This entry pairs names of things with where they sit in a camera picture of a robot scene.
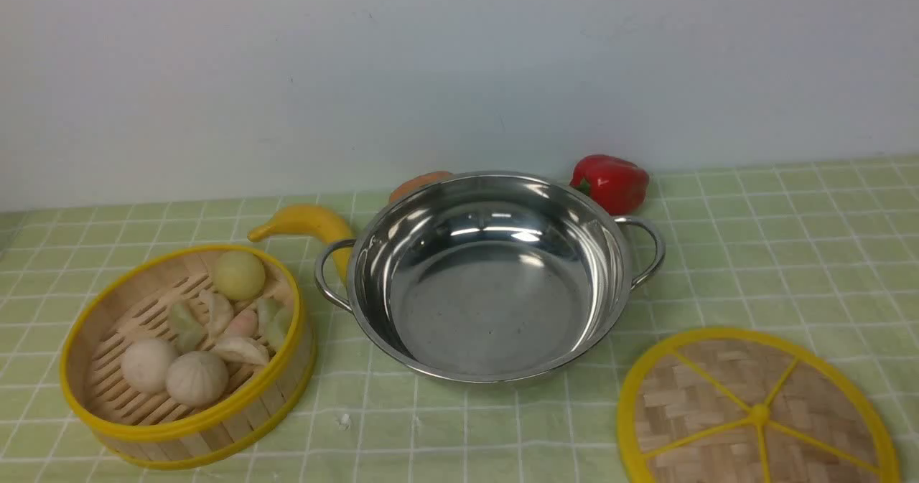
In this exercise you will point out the bamboo steamer basket yellow rim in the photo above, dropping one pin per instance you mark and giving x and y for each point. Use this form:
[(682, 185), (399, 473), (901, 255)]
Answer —
[(154, 430)]

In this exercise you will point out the woven bamboo steamer lid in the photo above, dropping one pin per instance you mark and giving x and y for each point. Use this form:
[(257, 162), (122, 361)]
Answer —
[(731, 405)]

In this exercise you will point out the stainless steel pot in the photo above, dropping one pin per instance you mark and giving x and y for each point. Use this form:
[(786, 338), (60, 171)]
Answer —
[(490, 277)]

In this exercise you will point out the orange vegetable behind pot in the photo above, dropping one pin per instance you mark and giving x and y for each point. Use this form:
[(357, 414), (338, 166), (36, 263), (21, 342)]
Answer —
[(417, 183)]

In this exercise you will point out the yellow banana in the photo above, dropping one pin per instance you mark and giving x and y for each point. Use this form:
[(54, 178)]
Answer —
[(314, 220)]

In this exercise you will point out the red bell pepper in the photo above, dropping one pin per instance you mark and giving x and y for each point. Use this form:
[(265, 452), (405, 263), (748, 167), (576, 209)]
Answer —
[(617, 185)]

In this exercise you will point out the green dumpling right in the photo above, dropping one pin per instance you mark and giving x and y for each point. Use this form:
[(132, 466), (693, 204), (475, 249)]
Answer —
[(274, 321)]

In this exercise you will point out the green dumpling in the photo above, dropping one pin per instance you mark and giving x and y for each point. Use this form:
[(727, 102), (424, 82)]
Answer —
[(274, 321), (189, 333)]

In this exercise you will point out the yellowish round bun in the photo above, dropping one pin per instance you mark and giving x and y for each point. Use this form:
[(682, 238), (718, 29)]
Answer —
[(238, 275)]

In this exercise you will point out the pink dumpling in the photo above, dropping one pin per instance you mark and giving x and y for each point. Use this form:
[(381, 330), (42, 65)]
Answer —
[(243, 325)]

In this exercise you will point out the white dumpling lower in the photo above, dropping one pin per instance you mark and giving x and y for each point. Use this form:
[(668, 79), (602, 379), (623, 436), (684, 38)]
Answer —
[(241, 350)]

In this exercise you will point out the white dumpling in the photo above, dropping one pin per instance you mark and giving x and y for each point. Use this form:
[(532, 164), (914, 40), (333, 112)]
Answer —
[(220, 312), (241, 350)]

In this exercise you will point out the white dumpling upper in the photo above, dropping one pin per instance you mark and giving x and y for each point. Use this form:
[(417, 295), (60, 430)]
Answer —
[(220, 312)]

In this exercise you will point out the green dumpling left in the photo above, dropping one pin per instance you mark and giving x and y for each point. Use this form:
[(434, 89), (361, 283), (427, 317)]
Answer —
[(189, 333)]

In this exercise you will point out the white round bun right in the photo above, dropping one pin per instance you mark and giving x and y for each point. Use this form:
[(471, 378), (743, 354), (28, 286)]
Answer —
[(196, 378)]

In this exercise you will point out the white round bun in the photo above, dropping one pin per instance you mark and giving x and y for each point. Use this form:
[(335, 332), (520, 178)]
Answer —
[(196, 378), (145, 363)]

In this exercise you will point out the white round bun left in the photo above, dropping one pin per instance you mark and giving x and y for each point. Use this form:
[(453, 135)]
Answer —
[(145, 363)]

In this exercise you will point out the green checkered tablecloth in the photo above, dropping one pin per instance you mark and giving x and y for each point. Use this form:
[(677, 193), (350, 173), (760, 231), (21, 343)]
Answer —
[(822, 254)]

